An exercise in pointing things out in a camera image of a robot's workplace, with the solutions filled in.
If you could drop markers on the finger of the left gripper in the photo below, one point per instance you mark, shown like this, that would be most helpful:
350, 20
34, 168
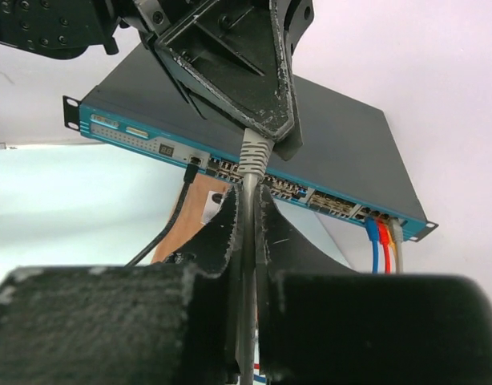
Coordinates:
292, 142

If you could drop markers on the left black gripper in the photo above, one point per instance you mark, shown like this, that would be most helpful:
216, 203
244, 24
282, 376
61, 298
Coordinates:
229, 55

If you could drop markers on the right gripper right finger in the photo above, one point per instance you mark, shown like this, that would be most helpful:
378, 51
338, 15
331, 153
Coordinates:
323, 323

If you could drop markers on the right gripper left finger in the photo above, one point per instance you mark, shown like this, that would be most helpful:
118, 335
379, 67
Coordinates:
165, 323

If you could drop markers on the wooden board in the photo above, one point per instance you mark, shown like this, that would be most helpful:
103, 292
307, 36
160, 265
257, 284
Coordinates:
201, 204

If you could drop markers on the dark grey network switch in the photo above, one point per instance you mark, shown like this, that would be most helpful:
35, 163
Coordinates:
348, 168

